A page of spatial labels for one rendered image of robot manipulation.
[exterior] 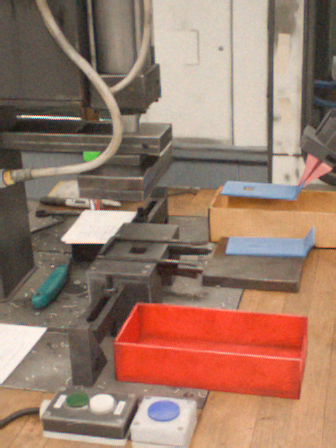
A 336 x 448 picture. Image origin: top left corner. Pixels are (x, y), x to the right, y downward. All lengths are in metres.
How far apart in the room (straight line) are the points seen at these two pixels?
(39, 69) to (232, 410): 0.55
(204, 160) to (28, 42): 0.77
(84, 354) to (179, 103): 0.92
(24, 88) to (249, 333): 0.48
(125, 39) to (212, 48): 0.67
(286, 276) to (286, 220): 0.17
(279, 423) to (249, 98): 0.96
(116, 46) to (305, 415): 0.57
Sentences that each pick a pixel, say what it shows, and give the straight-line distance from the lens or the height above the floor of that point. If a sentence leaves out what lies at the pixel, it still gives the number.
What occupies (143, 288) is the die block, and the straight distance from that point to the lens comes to 1.24.
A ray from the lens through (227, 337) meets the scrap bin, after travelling 1.19.
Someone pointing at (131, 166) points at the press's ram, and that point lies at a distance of 1.21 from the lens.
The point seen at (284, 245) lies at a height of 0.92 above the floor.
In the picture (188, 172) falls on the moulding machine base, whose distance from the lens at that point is 1.90.
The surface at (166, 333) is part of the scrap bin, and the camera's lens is 1.21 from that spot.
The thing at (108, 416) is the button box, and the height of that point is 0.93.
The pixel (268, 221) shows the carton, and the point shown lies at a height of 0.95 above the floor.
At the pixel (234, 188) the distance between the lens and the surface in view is 1.55.
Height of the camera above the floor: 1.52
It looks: 23 degrees down
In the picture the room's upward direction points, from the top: 3 degrees counter-clockwise
